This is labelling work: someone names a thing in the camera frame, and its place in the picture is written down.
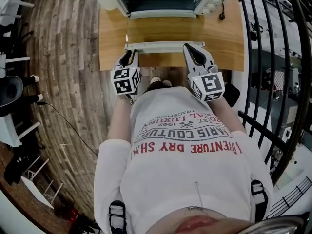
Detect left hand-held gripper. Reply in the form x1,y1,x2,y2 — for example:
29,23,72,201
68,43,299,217
111,49,143,96

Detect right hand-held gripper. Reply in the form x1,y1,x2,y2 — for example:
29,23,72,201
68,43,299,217
183,43,225,103

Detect glass toaster oven door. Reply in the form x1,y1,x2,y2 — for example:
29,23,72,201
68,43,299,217
124,15,207,55

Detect person's left forearm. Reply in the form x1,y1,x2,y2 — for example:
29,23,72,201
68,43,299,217
107,93,134,141

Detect person's right forearm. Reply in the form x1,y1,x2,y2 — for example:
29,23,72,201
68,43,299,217
209,97,247,134

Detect person's dark trousers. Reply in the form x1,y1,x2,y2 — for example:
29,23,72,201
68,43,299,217
143,81,172,94

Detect black power plug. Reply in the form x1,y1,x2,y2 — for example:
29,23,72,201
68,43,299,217
218,2,226,21

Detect tall black metal railing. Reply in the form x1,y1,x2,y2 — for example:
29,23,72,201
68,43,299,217
234,0,312,185

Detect white printed shirt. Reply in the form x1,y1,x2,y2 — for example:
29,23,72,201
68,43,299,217
93,86,275,234

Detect black bucket chair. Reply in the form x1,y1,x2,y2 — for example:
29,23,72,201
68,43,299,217
0,75,24,117

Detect white slatted chair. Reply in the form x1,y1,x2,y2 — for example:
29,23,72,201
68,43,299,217
0,0,35,27

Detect white side table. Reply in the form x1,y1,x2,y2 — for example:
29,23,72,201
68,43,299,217
0,113,41,148

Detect black bag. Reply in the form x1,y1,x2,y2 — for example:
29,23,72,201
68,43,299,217
3,152,30,187

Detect white metal stool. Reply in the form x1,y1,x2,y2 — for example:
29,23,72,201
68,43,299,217
20,155,64,210

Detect low black metal railing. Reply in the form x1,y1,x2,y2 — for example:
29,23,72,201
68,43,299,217
266,176,312,219

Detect black floor cable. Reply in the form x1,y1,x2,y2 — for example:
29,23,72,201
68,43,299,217
33,101,99,156

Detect thin silver necklace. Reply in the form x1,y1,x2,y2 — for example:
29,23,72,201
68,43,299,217
194,181,206,211

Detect black harness strap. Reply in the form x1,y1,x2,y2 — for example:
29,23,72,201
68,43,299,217
108,199,128,234
250,179,269,223

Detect grey head mount rim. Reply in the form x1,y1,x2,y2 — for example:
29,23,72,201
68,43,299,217
238,212,311,234

